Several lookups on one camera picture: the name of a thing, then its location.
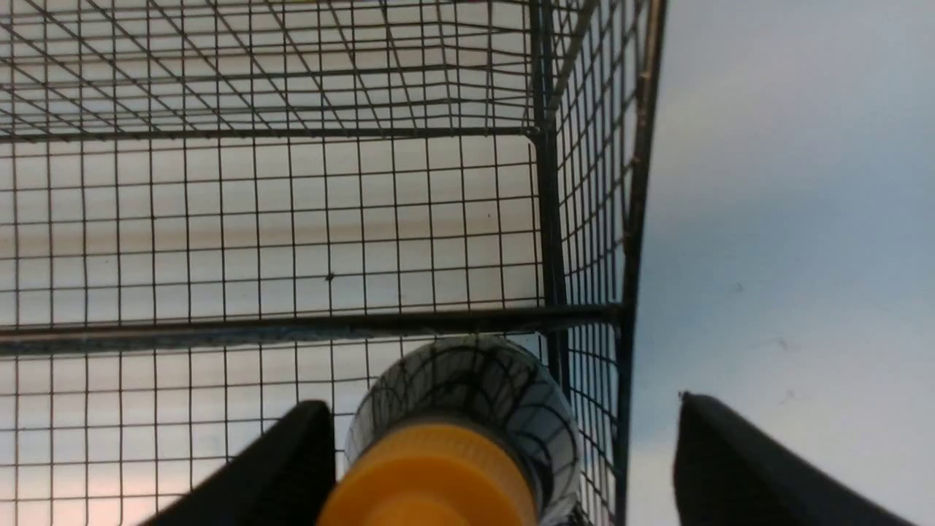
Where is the red sauce bottle yellow cap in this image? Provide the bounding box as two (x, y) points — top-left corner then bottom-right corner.
(317, 334), (582, 525)

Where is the black wire mesh shelf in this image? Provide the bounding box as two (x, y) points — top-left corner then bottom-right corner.
(1, 1), (669, 525)

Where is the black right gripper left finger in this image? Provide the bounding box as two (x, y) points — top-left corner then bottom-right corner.
(143, 400), (337, 525)

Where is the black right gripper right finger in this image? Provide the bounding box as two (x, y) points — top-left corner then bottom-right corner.
(673, 392), (906, 525)

